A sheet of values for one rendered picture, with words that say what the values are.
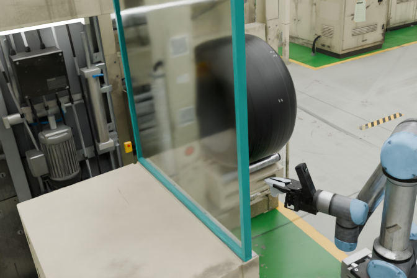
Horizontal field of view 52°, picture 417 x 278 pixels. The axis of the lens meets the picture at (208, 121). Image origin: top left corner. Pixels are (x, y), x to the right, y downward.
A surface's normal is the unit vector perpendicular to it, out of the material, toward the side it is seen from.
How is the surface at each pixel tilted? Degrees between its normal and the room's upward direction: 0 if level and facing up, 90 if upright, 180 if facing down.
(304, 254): 0
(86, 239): 0
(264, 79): 56
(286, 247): 0
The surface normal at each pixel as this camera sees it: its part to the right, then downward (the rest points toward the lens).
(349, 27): 0.48, 0.34
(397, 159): -0.58, 0.25
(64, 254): -0.07, -0.91
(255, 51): 0.21, -0.63
